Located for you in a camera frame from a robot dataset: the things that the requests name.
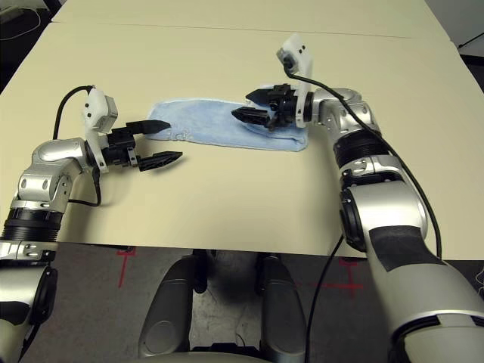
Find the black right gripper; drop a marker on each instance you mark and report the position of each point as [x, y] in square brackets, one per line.
[285, 106]

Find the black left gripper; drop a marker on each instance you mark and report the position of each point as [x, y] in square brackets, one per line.
[119, 149]

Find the light blue terry towel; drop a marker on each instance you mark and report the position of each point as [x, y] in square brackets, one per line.
[211, 125]

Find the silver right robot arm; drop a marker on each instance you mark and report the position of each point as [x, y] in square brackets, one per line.
[389, 211]

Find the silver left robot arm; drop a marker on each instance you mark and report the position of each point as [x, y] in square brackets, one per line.
[53, 155]

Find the red floor tape cross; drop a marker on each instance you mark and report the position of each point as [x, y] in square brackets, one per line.
[121, 272]
[351, 280]

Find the grey power adapter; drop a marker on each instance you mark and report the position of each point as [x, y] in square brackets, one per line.
[9, 12]

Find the grey robot torso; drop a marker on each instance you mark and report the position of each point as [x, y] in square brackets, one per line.
[196, 359]

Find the black cabinet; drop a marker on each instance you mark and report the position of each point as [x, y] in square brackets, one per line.
[474, 64]

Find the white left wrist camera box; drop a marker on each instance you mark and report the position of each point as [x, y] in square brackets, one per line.
[94, 109]

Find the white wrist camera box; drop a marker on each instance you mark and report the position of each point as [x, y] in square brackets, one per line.
[94, 109]
[298, 49]

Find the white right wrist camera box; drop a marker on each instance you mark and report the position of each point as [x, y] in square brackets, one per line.
[298, 49]

